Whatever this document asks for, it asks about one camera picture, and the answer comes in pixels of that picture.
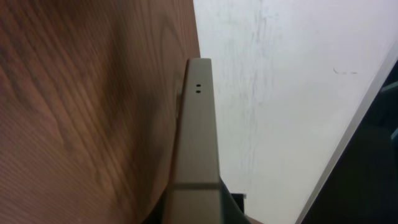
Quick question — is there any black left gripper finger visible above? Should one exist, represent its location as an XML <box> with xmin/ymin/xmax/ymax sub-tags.
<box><xmin>220</xmin><ymin>178</ymin><xmax>250</xmax><ymax>224</ymax></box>

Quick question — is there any bronze Galaxy smartphone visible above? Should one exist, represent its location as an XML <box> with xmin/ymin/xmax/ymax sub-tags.
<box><xmin>162</xmin><ymin>58</ymin><xmax>222</xmax><ymax>224</ymax></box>

